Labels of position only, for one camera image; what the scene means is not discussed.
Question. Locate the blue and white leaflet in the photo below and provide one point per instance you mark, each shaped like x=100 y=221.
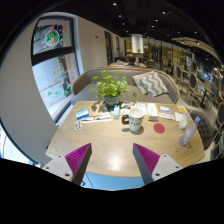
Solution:
x=166 y=112

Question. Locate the green potted plant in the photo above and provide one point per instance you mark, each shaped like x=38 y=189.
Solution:
x=110 y=87

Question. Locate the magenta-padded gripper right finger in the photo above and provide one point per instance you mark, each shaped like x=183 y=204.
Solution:
x=166 y=166

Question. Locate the clear plastic cup with straw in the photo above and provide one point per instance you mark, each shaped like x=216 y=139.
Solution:
x=184 y=120

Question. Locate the grey curved sofa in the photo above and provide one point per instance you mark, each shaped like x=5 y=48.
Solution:
x=86 y=78

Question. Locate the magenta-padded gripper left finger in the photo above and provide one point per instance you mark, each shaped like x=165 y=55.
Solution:
x=56 y=166

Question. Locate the grey white chevron cushion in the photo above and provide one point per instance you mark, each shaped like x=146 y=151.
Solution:
x=150 y=83

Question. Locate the yellow card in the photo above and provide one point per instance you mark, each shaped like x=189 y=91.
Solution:
x=182 y=109

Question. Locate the flat round red coaster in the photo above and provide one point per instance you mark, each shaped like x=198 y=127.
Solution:
x=159 y=128

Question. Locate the group of ceiling spotlights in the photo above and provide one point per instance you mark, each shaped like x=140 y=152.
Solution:
x=156 y=20

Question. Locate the clear plastic bottle blue cap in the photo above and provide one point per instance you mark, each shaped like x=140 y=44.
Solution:
x=189 y=134

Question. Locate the window with painted decorations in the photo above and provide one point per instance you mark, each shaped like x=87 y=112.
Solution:
x=50 y=80

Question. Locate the dark grey tufted armchair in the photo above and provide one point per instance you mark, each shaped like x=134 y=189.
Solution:
x=203 y=128

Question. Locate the white printed menu sheet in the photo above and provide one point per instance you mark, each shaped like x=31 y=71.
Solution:
x=140 y=107

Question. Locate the small light blue carton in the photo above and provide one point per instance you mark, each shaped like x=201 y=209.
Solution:
x=116 y=112

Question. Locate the person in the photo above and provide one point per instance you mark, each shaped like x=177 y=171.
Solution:
x=130 y=60

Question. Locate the white mug with black print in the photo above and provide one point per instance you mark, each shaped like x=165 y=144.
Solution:
x=136 y=120

